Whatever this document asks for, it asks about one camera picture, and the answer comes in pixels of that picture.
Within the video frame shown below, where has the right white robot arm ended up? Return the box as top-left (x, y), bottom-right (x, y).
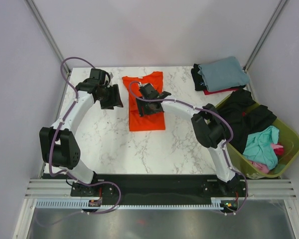
top-left (136, 83), bottom-right (238, 196)

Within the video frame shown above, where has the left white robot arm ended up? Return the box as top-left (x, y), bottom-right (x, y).
top-left (39, 68), bottom-right (123, 196)

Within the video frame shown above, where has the black t shirt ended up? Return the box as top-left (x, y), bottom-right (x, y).
top-left (191, 64), bottom-right (207, 91)
top-left (217, 89), bottom-right (277, 153)

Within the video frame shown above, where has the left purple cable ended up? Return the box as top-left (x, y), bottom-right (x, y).
top-left (48, 57), bottom-right (122, 215)

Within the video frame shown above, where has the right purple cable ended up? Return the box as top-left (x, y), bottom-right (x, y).
top-left (129, 81), bottom-right (250, 216)

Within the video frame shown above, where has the orange t shirt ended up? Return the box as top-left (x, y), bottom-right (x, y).
top-left (122, 71), bottom-right (165, 132)

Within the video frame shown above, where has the teal t shirt in bin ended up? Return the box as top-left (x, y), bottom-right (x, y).
top-left (243, 125), bottom-right (280, 170)

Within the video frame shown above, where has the aluminium frame post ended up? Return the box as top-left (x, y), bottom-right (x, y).
top-left (243, 0), bottom-right (290, 73)
top-left (24, 0), bottom-right (65, 63)

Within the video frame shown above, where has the purple cable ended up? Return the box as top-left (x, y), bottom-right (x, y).
top-left (48, 57), bottom-right (122, 215)
top-left (129, 81), bottom-right (250, 216)

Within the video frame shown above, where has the aluminium rail bar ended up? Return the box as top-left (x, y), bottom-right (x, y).
top-left (25, 175), bottom-right (297, 200)

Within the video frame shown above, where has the pink garment in bin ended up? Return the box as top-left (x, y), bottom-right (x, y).
top-left (244, 143), bottom-right (285, 174)

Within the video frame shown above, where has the grey-blue folded t shirt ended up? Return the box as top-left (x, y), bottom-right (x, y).
top-left (198, 56), bottom-right (250, 92)

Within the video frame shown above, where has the left aluminium frame post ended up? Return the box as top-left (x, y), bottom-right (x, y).
top-left (24, 0), bottom-right (65, 63)

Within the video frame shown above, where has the right aluminium frame post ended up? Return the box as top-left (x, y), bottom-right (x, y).
top-left (243, 0), bottom-right (290, 73)

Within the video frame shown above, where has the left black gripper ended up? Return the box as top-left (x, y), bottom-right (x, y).
top-left (97, 84), bottom-right (123, 110)

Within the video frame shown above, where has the white slotted cable duct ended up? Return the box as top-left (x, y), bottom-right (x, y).
top-left (35, 199), bottom-right (224, 210)

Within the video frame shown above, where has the red folded t shirt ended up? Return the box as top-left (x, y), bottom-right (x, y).
top-left (203, 85), bottom-right (246, 95)

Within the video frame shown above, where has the black folded t shirt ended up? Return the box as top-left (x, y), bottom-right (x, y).
top-left (191, 64), bottom-right (207, 91)

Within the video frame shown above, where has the green plastic bin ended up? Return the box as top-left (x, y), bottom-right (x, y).
top-left (215, 93), bottom-right (299, 179)

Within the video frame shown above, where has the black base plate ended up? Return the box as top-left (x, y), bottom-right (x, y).
top-left (70, 174), bottom-right (247, 205)

